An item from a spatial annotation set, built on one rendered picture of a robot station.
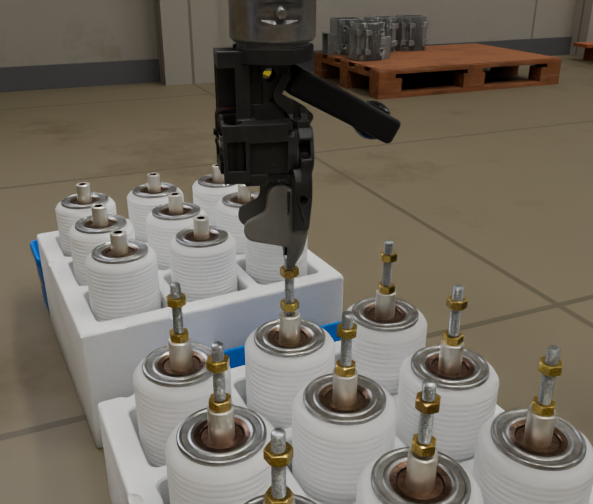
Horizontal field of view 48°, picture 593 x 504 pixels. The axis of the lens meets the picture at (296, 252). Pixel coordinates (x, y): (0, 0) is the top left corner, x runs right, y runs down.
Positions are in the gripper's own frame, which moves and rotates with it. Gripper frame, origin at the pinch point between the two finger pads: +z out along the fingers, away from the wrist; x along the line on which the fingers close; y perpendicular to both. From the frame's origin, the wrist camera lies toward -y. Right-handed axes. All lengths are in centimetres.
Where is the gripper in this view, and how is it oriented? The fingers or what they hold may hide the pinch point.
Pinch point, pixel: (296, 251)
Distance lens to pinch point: 66.8
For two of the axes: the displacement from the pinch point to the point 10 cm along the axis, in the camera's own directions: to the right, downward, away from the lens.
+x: 2.1, 4.0, -8.9
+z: 0.0, 9.1, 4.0
